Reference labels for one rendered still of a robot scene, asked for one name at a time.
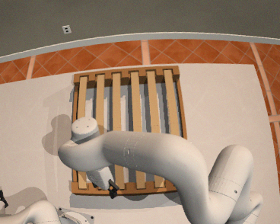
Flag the tan wooden slat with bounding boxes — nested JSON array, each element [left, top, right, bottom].
[[78, 77, 88, 189], [113, 73, 125, 189], [147, 72, 164, 187], [96, 75, 104, 134], [164, 70, 180, 136], [131, 72, 145, 189]]

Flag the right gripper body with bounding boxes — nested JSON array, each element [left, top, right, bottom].
[[86, 166, 114, 190]]

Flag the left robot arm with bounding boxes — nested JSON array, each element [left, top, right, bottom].
[[0, 200, 90, 224]]

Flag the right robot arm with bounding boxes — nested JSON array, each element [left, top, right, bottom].
[[58, 117, 263, 224]]

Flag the wooden bed frame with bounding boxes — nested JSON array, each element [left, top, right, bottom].
[[72, 66, 187, 196]]

